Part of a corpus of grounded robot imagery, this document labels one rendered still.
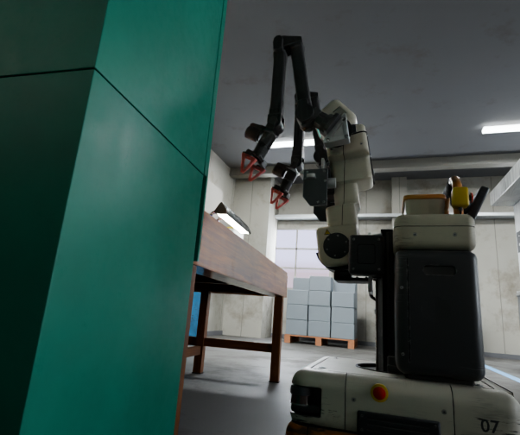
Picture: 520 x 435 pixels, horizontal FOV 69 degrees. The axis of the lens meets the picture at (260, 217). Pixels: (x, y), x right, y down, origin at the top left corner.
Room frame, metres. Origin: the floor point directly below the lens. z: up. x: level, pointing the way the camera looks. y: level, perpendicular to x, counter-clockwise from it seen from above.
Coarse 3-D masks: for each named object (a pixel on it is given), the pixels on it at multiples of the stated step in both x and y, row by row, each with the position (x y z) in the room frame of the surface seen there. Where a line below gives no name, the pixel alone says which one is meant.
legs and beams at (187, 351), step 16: (192, 288) 1.22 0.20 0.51; (208, 288) 2.94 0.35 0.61; (224, 288) 2.92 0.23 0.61; (240, 288) 2.89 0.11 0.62; (192, 304) 1.23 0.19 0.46; (208, 304) 2.97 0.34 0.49; (192, 336) 3.01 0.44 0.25; (272, 336) 2.81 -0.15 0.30; (192, 352) 2.79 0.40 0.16; (272, 352) 2.81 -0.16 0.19; (272, 368) 2.81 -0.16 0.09; (176, 416) 1.21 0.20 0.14; (176, 432) 1.23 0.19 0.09
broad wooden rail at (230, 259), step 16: (208, 224) 1.27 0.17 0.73; (208, 240) 1.28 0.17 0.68; (224, 240) 1.44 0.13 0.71; (240, 240) 1.65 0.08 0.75; (208, 256) 1.30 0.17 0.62; (224, 256) 1.46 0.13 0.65; (240, 256) 1.67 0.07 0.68; (256, 256) 1.93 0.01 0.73; (208, 272) 1.42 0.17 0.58; (224, 272) 1.47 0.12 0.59; (240, 272) 1.69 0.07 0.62; (256, 272) 1.95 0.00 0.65; (272, 272) 2.35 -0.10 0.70; (256, 288) 2.14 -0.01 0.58; (272, 288) 2.38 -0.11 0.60
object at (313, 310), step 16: (304, 288) 7.37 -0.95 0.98; (320, 288) 6.86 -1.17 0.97; (336, 288) 7.18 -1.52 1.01; (352, 288) 7.08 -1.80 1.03; (288, 304) 7.06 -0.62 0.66; (304, 304) 6.96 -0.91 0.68; (320, 304) 6.86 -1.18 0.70; (336, 304) 6.78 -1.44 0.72; (352, 304) 6.68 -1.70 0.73; (288, 320) 7.05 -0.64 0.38; (304, 320) 6.96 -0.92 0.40; (320, 320) 6.87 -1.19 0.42; (336, 320) 6.78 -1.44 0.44; (352, 320) 6.69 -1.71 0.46; (288, 336) 7.04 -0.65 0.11; (304, 336) 6.94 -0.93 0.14; (320, 336) 6.86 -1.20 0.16; (336, 336) 6.77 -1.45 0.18; (352, 336) 6.69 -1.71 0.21
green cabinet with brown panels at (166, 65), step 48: (0, 0) 0.65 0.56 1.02; (48, 0) 0.62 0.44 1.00; (96, 0) 0.59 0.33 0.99; (144, 0) 0.69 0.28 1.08; (192, 0) 0.88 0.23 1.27; (0, 48) 0.64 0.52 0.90; (48, 48) 0.61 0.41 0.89; (96, 48) 0.59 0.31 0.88; (144, 48) 0.71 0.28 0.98; (192, 48) 0.92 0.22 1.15; (144, 96) 0.74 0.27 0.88; (192, 96) 0.95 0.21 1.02; (192, 144) 0.99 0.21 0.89
